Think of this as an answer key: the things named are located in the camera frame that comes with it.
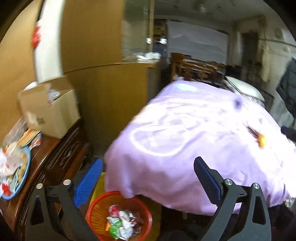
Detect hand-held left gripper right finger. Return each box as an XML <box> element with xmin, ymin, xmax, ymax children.
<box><xmin>194</xmin><ymin>157</ymin><xmax>272</xmax><ymax>241</ymax></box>

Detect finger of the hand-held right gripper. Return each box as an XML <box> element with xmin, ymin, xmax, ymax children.
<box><xmin>280</xmin><ymin>126</ymin><xmax>296</xmax><ymax>145</ymax></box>

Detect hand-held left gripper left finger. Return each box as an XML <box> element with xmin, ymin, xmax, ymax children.
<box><xmin>24</xmin><ymin>158</ymin><xmax>103</xmax><ymax>241</ymax></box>

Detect yellow mesh toy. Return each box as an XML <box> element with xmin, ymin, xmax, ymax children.
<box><xmin>247</xmin><ymin>125</ymin><xmax>269</xmax><ymax>148</ymax></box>

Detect red plastic mesh basket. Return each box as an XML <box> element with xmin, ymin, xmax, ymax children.
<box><xmin>87</xmin><ymin>191</ymin><xmax>153</xmax><ymax>241</ymax></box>

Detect red snack packet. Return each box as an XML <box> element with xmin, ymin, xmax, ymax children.
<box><xmin>109</xmin><ymin>205</ymin><xmax>121</xmax><ymax>217</ymax></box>

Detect green tissue packet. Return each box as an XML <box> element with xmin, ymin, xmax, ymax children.
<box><xmin>109</xmin><ymin>224</ymin><xmax>123</xmax><ymax>239</ymax></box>

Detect dark wooden side table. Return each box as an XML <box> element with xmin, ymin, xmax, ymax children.
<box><xmin>0</xmin><ymin>118</ymin><xmax>93</xmax><ymax>241</ymax></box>

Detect black jacket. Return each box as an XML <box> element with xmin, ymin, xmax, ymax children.
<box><xmin>275</xmin><ymin>57</ymin><xmax>296</xmax><ymax>130</ymax></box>

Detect purple printed blanket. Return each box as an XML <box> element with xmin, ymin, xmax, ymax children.
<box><xmin>104</xmin><ymin>81</ymin><xmax>296</xmax><ymax>216</ymax></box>

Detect white pillow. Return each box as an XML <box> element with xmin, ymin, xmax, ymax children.
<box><xmin>223</xmin><ymin>76</ymin><xmax>265</xmax><ymax>101</ymax></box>

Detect blue plate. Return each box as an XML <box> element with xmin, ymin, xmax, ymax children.
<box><xmin>0</xmin><ymin>145</ymin><xmax>31</xmax><ymax>200</ymax></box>

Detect stack of papers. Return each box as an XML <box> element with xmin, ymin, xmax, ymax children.
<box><xmin>17</xmin><ymin>128</ymin><xmax>42</xmax><ymax>147</ymax></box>

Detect cardboard box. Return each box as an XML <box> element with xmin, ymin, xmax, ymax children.
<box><xmin>18</xmin><ymin>76</ymin><xmax>81</xmax><ymax>139</ymax></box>

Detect wooden glass-front cabinet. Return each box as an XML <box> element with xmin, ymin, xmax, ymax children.
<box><xmin>0</xmin><ymin>0</ymin><xmax>162</xmax><ymax>149</ymax></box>

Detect wooden chair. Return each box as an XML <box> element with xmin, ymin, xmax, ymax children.
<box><xmin>171</xmin><ymin>53</ymin><xmax>185</xmax><ymax>81</ymax></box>
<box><xmin>179</xmin><ymin>58</ymin><xmax>226</xmax><ymax>84</ymax></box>

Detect white dust sheet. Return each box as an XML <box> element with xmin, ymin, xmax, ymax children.
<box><xmin>167</xmin><ymin>20</ymin><xmax>229</xmax><ymax>64</ymax></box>

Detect white cloth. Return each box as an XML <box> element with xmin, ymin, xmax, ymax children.
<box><xmin>137</xmin><ymin>53</ymin><xmax>161</xmax><ymax>61</ymax></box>

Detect white hanging poster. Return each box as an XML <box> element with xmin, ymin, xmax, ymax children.
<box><xmin>31</xmin><ymin>0</ymin><xmax>66</xmax><ymax>84</ymax></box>

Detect cluttered storage shelf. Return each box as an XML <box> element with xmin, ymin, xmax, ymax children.
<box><xmin>153</xmin><ymin>20</ymin><xmax>168</xmax><ymax>58</ymax></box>

